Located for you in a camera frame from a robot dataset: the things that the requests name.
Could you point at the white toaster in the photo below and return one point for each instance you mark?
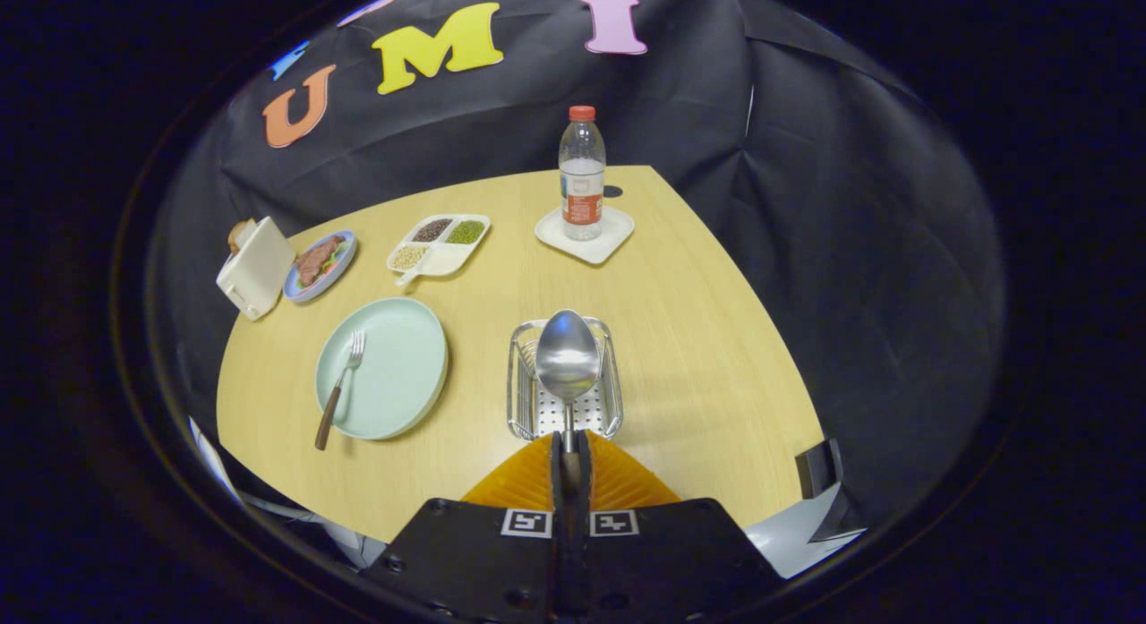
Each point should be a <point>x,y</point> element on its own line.
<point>255,270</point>

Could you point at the metal spoon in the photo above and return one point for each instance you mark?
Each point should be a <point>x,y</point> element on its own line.
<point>568,360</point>

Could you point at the brown meat with greens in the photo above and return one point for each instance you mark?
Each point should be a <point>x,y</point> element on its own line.
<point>315,261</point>

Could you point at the red capped water bottle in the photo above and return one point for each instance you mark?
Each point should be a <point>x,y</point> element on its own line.
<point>582,172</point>

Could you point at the white square coaster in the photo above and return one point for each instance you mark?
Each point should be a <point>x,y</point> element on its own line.
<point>613,235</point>

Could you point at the black backdrop cloth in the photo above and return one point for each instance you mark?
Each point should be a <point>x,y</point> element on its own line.
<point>680,114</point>

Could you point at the white divided bean tray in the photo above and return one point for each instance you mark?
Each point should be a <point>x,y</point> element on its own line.
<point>452,255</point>

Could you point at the toast slice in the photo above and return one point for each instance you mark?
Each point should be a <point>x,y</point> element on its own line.
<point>240,235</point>

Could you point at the small blue plate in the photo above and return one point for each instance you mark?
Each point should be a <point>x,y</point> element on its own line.
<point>345,257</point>

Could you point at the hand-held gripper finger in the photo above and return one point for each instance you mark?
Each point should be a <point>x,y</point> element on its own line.
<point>582,534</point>
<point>561,534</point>

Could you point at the dark grey block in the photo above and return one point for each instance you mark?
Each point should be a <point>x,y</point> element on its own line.
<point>816,470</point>

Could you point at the pale green plate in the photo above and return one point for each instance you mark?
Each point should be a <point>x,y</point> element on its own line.
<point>398,369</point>

